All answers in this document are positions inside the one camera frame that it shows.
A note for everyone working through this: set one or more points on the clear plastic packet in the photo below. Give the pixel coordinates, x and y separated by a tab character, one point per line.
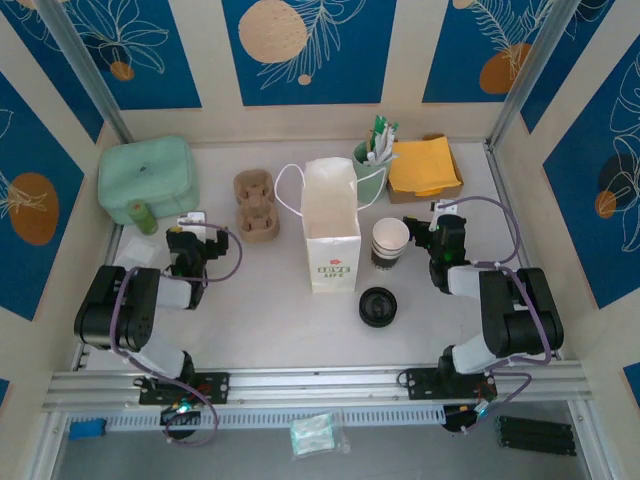
135	250

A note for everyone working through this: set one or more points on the mint green holder cup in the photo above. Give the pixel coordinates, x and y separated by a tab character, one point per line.
375	182

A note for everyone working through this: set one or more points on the black ribbed rack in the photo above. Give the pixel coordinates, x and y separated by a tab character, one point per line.
535	435

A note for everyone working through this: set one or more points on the brown paper coffee cup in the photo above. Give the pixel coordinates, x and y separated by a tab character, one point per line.
391	232

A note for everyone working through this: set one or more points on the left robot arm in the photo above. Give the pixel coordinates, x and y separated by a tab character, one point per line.
115	310

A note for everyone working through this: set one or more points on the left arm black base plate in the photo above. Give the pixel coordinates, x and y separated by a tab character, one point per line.
220	387

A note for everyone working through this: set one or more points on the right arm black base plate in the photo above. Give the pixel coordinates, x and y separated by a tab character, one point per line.
415	382

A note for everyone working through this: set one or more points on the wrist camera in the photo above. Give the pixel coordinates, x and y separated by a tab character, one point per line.
192	220
445	207

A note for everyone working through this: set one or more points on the black cup lid stack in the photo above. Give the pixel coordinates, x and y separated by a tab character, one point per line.
378	307

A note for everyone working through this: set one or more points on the clear bag green white contents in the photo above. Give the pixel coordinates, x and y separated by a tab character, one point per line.
312	435

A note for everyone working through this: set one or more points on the wooden stirrer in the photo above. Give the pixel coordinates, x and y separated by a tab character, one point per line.
370	140

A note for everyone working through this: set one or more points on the small green-lit circuit board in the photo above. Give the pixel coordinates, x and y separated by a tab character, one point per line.
481	409
180	409

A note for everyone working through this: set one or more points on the blue plastic block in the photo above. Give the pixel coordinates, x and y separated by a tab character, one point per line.
85	430

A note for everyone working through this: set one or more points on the mint green lunch box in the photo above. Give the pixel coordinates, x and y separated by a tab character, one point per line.
145	170

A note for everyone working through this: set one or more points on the white paper-wrapped straw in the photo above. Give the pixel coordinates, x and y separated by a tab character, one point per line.
375	159

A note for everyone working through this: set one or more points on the aluminium frame post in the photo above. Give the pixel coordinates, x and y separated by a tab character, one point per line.
530	65
85	65

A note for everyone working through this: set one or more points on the cardboard napkin box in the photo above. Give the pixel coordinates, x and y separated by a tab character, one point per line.
425	197

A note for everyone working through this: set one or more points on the small green bottle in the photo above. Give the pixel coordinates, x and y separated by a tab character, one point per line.
142	217

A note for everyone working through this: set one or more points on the aluminium mounting rail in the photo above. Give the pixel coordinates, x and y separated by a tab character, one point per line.
320	385

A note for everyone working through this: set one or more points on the yellow paper napkins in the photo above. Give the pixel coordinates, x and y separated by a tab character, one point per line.
425	165

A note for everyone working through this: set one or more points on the green white stick sachet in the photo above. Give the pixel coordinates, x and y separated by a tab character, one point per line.
391	135
380	130

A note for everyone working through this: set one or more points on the white paper takeout bag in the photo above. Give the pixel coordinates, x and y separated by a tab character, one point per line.
332	220

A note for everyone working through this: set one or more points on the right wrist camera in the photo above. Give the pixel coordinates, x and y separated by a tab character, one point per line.
445	207

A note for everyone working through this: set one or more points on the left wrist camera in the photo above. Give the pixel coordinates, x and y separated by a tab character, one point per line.
192	220

